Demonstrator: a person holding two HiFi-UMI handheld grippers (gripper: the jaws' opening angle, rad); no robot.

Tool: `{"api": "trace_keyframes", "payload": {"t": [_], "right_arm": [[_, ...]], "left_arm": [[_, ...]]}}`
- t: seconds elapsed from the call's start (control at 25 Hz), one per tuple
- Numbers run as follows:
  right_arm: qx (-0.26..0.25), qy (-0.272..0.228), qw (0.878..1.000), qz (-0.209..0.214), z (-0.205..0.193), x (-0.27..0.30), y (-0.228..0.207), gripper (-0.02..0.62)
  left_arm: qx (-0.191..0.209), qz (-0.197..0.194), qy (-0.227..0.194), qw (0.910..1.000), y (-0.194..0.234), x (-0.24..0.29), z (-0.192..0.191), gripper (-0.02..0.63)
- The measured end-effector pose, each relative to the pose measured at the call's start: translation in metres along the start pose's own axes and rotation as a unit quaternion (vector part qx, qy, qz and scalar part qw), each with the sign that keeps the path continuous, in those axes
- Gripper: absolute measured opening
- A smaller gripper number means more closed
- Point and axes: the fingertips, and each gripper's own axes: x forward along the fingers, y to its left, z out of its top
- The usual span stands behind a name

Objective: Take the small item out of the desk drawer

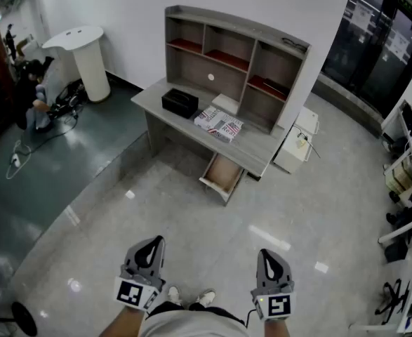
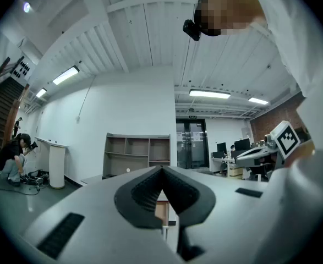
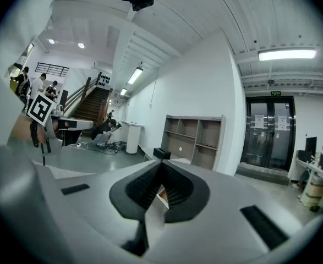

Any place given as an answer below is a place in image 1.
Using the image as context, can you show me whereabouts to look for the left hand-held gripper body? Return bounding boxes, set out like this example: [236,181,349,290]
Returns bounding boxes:
[113,235,167,312]

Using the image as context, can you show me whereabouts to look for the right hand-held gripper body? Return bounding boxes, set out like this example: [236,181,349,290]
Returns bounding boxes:
[250,248,297,321]

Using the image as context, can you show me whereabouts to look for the wooden desk drawer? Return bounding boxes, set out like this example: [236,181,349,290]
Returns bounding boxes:
[198,152,246,206]

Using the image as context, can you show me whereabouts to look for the person's right forearm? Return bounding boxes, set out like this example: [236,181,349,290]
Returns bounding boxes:
[263,316,293,337]

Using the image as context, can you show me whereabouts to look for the person's left forearm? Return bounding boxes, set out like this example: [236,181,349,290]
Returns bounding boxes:
[98,307,147,337]

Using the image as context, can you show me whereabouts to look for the person's white left shoe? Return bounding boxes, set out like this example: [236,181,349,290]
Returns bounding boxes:
[166,285,182,307]

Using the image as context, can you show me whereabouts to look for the person's white shoe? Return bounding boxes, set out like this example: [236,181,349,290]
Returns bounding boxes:
[166,285,182,307]
[195,289,216,308]

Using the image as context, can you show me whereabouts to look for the person's black trousers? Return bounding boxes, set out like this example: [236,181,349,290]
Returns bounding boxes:
[148,300,246,326]

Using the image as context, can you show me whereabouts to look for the person's light grey shirt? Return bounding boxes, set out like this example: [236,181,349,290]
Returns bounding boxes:
[140,310,251,337]

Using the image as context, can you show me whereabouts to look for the person's white right shoe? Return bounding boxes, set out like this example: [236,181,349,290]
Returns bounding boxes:
[195,289,216,308]

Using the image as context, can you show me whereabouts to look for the black round stand base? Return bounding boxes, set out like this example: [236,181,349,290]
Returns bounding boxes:
[0,300,39,337]

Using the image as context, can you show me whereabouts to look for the black office chair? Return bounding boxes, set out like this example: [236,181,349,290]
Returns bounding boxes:
[374,278,412,324]

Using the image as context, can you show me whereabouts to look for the white small cabinet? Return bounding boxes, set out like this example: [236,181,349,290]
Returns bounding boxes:
[272,106,321,175]

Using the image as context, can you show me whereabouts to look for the thin black rod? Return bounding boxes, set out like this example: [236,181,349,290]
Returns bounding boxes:
[292,125,321,159]

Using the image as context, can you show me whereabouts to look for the grey wooden desk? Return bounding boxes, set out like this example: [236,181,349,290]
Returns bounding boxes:
[131,77,287,183]

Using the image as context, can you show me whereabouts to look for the cardboard boxes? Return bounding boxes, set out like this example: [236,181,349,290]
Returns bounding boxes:
[384,159,412,197]

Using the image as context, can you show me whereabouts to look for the flag print box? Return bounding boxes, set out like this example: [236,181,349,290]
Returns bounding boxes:
[194,105,244,143]

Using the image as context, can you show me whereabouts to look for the black tissue box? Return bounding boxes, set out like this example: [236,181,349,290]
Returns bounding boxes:
[161,88,199,119]

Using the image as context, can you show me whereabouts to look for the black equipment on floor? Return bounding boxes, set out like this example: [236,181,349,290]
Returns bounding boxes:
[49,79,87,121]

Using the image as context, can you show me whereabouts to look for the white flat box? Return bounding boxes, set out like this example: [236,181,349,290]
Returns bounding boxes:
[211,93,240,114]

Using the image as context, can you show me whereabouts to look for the black notebook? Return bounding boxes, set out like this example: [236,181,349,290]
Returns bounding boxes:
[263,78,291,96]

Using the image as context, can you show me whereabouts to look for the grey wooden shelf hutch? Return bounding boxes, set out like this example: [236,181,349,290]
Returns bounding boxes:
[164,4,312,136]

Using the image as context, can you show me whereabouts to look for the black glasses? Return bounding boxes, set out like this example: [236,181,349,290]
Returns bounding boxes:
[281,37,308,53]

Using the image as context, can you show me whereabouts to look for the dark glass door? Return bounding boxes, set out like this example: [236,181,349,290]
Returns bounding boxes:
[320,0,412,119]

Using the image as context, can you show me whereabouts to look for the black floor cable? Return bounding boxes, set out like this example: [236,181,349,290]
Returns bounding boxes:
[19,112,79,150]

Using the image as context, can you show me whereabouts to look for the white power strip with cord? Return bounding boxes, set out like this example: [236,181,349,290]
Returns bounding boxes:
[5,139,33,180]

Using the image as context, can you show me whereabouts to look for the white round pedestal table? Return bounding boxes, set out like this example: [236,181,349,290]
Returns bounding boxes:
[41,25,112,103]

